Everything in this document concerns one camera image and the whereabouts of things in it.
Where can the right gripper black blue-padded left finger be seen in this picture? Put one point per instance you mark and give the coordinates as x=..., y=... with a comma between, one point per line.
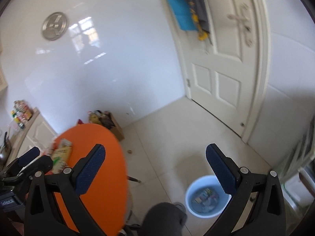
x=43, y=215

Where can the white framed glass cabinet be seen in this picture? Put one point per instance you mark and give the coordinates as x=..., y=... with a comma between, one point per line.
x=296, y=175

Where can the round metal wall plate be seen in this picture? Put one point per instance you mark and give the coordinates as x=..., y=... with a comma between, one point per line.
x=54, y=26

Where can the metal wok with handle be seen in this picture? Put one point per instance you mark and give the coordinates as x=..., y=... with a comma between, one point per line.
x=6, y=148

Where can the person's dark trouser leg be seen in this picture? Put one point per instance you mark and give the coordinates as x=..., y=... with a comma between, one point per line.
x=163, y=219

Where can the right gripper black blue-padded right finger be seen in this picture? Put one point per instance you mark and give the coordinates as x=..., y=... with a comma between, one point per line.
x=267, y=215

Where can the round orange table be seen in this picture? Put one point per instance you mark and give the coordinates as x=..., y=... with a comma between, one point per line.
x=106, y=199

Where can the grey slipper shoe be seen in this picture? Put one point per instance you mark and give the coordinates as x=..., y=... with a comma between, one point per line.
x=180, y=206

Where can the condiment bottles group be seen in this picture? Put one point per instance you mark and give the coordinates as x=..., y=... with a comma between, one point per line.
x=21, y=113

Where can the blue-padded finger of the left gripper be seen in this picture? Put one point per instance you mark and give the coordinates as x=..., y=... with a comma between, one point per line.
x=22, y=161

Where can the brown cardboard box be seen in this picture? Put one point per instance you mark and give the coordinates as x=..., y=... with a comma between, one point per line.
x=107, y=120

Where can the white panelled door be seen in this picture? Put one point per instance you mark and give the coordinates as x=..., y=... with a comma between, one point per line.
x=222, y=74

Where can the yellow green snack wrapper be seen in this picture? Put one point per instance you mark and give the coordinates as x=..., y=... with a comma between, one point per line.
x=61, y=155

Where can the light blue plastic bucket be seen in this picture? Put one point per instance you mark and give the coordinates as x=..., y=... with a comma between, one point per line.
x=205, y=197

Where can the cream kitchen base cabinet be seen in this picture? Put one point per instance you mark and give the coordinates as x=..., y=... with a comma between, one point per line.
x=37, y=133

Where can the blue cloth hanging on door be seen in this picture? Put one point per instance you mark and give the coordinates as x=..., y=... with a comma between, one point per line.
x=181, y=11

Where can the grey and yellow hanging apron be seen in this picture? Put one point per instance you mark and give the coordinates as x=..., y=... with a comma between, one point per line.
x=200, y=18

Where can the metal door handle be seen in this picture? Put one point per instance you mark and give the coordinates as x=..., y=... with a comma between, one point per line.
x=245, y=20

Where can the red packaging box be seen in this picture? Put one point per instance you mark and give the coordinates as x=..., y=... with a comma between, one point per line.
x=80, y=122

